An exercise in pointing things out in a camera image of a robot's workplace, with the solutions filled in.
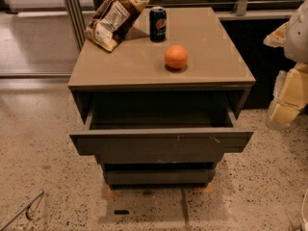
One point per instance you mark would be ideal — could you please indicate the grey top drawer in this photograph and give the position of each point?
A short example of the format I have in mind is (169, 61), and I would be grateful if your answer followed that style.
(197, 140)

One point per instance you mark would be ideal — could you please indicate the blue Pepsi can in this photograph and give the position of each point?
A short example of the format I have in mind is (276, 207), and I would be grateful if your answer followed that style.
(158, 23)

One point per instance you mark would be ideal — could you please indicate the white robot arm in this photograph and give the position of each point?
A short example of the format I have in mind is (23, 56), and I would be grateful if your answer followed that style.
(300, 16)

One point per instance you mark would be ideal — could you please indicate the grey bottom drawer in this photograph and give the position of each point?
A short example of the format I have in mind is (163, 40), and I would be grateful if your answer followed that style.
(158, 177)

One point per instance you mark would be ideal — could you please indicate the brown chip bag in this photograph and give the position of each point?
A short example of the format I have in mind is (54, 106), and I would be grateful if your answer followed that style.
(112, 21)

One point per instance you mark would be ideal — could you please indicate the grey drawer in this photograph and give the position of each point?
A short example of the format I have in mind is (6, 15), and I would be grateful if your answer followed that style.
(158, 158)
(197, 140)
(158, 177)

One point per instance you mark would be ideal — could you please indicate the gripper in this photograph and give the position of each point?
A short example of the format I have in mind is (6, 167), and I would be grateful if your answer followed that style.
(297, 38)

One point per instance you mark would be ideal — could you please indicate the grey middle drawer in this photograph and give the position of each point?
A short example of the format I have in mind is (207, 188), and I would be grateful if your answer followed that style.
(158, 158)

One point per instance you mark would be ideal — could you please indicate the small black floor object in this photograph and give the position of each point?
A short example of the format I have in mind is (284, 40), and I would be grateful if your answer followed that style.
(122, 212)

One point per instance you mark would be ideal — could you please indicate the grey drawer cabinet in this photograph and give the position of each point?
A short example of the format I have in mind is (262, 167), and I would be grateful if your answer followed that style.
(133, 88)

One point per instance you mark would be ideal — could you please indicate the metal rod on floor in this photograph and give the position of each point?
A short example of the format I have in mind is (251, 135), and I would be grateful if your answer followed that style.
(22, 210)

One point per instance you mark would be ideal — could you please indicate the metal window frame post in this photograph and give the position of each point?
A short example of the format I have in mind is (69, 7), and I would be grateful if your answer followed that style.
(74, 12)

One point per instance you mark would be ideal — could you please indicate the orange fruit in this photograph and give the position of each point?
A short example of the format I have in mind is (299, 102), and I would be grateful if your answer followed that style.
(176, 56)

